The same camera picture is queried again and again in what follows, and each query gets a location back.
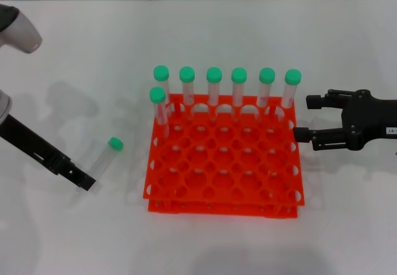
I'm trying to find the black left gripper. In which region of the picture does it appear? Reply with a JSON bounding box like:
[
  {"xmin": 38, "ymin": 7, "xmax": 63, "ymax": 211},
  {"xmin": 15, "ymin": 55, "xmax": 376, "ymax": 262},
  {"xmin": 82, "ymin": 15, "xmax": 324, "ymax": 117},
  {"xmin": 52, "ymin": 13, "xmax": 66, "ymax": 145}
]
[{"xmin": 0, "ymin": 113, "xmax": 96, "ymax": 192}]

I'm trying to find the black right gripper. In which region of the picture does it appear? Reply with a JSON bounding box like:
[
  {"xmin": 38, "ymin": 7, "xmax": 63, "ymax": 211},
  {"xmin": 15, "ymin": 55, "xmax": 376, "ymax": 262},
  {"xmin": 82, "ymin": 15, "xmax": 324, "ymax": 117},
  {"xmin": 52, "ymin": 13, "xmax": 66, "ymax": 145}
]
[{"xmin": 293, "ymin": 89, "xmax": 397, "ymax": 151}]

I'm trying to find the clear test tube green cap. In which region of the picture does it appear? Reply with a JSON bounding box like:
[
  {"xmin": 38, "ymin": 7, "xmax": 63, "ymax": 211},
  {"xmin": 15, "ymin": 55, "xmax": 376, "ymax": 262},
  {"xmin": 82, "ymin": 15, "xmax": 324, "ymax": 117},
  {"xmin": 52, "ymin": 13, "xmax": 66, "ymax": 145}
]
[
  {"xmin": 179, "ymin": 66, "xmax": 196, "ymax": 107},
  {"xmin": 207, "ymin": 67, "xmax": 223, "ymax": 107},
  {"xmin": 280, "ymin": 69, "xmax": 302, "ymax": 109},
  {"xmin": 153, "ymin": 65, "xmax": 172, "ymax": 108},
  {"xmin": 149, "ymin": 86, "xmax": 171, "ymax": 127},
  {"xmin": 231, "ymin": 67, "xmax": 248, "ymax": 107},
  {"xmin": 256, "ymin": 67, "xmax": 276, "ymax": 108},
  {"xmin": 76, "ymin": 137, "xmax": 124, "ymax": 195}
]

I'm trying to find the orange test tube rack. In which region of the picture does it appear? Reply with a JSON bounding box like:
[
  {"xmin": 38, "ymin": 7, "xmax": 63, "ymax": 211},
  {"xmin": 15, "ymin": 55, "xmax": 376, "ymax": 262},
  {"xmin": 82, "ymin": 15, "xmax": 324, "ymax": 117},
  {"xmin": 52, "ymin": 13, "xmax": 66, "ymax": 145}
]
[{"xmin": 142, "ymin": 93, "xmax": 306, "ymax": 219}]

